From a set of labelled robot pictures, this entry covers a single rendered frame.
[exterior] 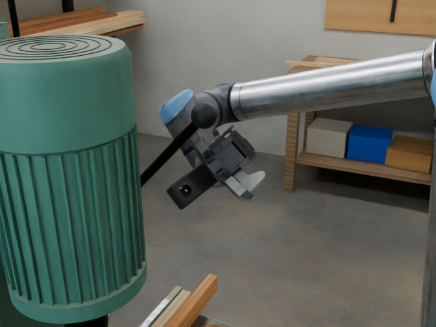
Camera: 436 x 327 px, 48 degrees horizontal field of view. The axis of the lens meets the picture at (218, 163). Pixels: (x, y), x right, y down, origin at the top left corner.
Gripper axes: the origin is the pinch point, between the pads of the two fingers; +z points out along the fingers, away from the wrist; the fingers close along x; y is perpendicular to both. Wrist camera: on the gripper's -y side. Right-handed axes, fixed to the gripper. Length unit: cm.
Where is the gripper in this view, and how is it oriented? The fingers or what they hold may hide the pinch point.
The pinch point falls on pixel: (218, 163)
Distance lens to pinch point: 75.8
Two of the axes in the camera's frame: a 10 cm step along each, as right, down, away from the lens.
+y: 7.6, -6.4, 0.9
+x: 6.4, 7.6, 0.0
